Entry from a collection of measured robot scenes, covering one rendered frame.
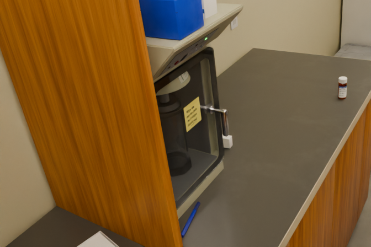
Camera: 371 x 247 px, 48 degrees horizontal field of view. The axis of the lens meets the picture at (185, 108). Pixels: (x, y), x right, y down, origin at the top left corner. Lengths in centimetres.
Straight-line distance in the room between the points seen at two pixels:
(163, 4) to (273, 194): 70
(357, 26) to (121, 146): 330
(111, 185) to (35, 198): 37
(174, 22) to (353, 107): 105
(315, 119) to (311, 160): 27
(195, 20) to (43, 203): 82
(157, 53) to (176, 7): 10
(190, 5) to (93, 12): 21
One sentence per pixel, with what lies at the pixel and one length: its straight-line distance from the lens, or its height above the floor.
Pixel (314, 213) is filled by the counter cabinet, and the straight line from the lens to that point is 158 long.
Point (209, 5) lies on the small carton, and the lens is 106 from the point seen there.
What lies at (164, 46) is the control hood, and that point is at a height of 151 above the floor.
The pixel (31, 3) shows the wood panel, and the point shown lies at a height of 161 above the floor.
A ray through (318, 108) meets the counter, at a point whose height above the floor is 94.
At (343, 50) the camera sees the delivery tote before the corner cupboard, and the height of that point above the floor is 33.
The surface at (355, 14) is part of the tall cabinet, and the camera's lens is 406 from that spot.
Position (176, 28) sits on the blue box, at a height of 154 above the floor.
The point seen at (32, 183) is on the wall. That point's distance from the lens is 142.
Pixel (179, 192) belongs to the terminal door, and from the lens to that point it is 122.
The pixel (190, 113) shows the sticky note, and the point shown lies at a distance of 117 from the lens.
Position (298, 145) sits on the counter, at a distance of 155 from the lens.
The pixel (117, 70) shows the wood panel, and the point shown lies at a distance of 90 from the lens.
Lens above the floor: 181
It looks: 28 degrees down
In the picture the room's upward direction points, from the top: 8 degrees counter-clockwise
